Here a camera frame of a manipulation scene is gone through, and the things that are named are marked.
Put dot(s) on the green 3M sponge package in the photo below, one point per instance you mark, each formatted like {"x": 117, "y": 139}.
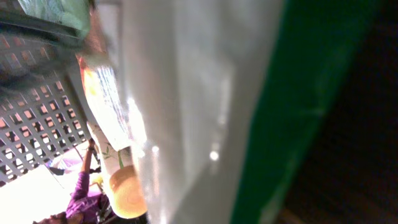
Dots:
{"x": 232, "y": 95}

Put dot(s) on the orange small box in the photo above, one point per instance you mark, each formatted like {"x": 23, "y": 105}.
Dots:
{"x": 102, "y": 94}

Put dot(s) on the white tube with gold cap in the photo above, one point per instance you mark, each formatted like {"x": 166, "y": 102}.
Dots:
{"x": 121, "y": 182}

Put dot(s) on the light green snack packet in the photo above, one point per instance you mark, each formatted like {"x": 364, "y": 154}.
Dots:
{"x": 70, "y": 13}

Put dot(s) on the person in purple shirt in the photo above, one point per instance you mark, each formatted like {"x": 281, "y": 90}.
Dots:
{"x": 82, "y": 208}

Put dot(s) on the grey plastic basket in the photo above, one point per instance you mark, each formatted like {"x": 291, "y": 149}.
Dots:
{"x": 41, "y": 113}

